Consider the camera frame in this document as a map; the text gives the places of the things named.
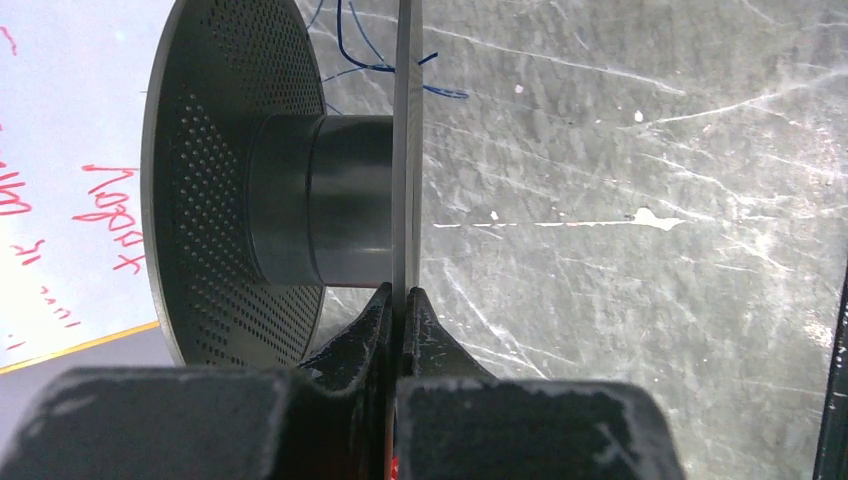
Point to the black cable spool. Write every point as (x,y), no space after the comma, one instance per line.
(255,199)

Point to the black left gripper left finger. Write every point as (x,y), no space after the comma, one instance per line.
(327,418)

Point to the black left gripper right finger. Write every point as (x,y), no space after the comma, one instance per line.
(456,420)

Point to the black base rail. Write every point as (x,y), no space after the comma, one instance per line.
(831,455)

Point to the whiteboard with red writing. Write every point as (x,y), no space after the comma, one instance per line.
(74,78)

